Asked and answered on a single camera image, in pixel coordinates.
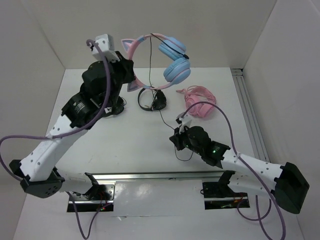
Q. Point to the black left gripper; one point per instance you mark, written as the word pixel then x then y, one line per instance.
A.
pixel 126 66

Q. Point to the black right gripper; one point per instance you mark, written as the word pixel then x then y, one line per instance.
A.
pixel 178 136

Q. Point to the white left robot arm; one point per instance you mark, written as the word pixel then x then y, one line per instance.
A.
pixel 95 100

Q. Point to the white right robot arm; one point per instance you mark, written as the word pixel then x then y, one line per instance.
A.
pixel 285 182

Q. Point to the black headphones left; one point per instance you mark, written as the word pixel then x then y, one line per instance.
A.
pixel 116 109

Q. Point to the black headphones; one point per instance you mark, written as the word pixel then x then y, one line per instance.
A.
pixel 159 101
pixel 116 109

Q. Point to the black headphones middle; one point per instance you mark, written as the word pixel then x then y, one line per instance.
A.
pixel 159 101

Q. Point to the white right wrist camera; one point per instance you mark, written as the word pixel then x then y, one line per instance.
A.
pixel 183 120

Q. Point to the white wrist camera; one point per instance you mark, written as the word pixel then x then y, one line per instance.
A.
pixel 183 120
pixel 106 44

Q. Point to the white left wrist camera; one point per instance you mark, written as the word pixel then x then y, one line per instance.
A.
pixel 106 44

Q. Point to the pink wired gaming headset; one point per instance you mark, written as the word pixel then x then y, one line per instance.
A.
pixel 200 96

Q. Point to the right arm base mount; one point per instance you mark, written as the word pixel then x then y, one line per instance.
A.
pixel 218 196

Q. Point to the aluminium right side rail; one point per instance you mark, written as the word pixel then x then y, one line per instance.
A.
pixel 251 121

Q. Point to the aluminium rail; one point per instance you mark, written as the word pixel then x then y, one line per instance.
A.
pixel 251 121
pixel 149 176

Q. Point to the aluminium front rail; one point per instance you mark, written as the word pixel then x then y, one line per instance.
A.
pixel 149 176

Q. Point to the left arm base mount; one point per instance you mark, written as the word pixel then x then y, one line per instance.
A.
pixel 103 200

